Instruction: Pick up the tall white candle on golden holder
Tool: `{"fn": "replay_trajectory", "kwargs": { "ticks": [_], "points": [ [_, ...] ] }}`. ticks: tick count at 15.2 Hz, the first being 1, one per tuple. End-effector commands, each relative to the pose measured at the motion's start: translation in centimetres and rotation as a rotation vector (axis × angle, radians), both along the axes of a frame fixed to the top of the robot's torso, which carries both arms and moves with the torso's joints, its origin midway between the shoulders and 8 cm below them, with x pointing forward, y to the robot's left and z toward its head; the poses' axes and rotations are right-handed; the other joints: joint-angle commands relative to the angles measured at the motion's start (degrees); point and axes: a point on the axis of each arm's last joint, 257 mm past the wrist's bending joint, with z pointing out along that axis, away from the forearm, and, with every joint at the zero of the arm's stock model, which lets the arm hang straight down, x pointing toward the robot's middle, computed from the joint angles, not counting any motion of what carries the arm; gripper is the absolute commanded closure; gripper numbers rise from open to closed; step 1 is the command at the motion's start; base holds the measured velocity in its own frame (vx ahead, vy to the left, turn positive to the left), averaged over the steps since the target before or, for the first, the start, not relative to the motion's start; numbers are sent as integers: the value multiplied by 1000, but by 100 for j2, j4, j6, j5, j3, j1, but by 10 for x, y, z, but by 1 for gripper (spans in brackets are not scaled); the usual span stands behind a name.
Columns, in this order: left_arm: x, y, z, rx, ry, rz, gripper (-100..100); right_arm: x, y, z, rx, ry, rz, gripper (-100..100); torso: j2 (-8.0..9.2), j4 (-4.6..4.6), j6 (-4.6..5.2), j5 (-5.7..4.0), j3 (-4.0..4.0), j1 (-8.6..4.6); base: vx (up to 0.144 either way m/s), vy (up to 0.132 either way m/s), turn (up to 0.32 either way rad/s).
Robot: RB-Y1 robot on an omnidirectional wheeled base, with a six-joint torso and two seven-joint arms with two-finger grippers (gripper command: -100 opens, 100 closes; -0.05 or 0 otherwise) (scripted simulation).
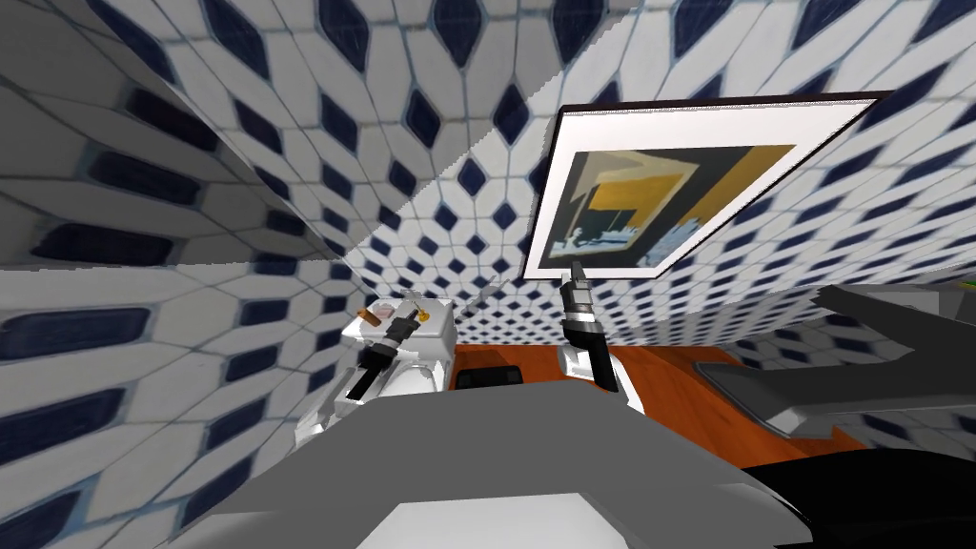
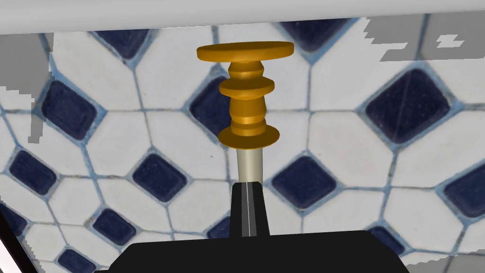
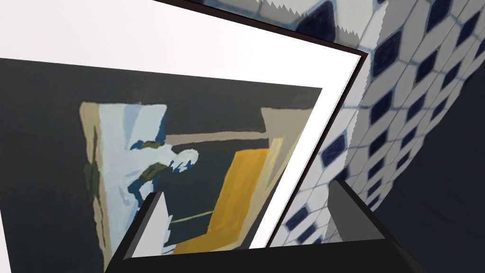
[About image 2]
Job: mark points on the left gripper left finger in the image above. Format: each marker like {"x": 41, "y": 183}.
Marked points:
{"x": 237, "y": 212}

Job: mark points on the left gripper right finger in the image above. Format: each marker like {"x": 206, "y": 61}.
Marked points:
{"x": 260, "y": 216}

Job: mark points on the golden candlestick with cream stem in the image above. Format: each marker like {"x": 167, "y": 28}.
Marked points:
{"x": 246, "y": 102}

